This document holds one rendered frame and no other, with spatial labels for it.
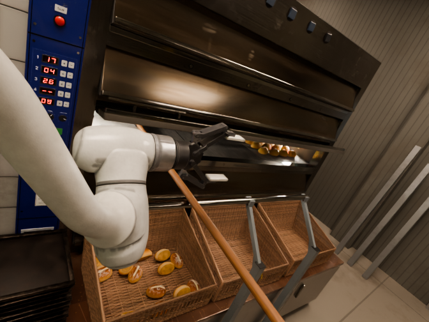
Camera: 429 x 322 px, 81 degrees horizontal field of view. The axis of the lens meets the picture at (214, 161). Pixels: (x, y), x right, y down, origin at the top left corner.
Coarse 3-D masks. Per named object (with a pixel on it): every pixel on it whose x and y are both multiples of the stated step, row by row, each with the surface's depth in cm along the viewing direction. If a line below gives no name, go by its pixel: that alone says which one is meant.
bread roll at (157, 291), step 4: (156, 284) 126; (160, 284) 127; (148, 288) 124; (152, 288) 123; (156, 288) 123; (160, 288) 124; (164, 288) 126; (148, 292) 122; (152, 292) 122; (156, 292) 123; (160, 292) 123; (164, 292) 125; (152, 296) 122; (156, 296) 123; (160, 296) 124
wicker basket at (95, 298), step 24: (168, 216) 149; (168, 240) 153; (192, 240) 145; (144, 264) 139; (192, 264) 144; (96, 288) 102; (120, 288) 123; (144, 288) 127; (168, 288) 132; (96, 312) 101; (120, 312) 113; (144, 312) 104; (168, 312) 115
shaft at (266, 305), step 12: (180, 180) 110; (192, 204) 99; (204, 216) 93; (216, 228) 89; (216, 240) 86; (228, 252) 81; (240, 264) 77; (240, 276) 76; (252, 288) 72; (264, 300) 69; (276, 312) 66
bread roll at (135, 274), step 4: (132, 268) 130; (136, 268) 129; (140, 268) 131; (132, 272) 127; (136, 272) 127; (140, 272) 129; (128, 276) 127; (132, 276) 126; (136, 276) 126; (140, 276) 129; (132, 280) 125; (136, 280) 126
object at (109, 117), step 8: (96, 112) 101; (104, 112) 91; (112, 120) 92; (120, 120) 94; (128, 120) 95; (136, 120) 97; (144, 120) 99; (184, 120) 130; (168, 128) 106; (176, 128) 108; (184, 128) 110; (192, 128) 112; (200, 128) 115; (232, 128) 151; (248, 136) 134; (280, 144) 151; (288, 144) 155; (296, 144) 160; (336, 152) 192
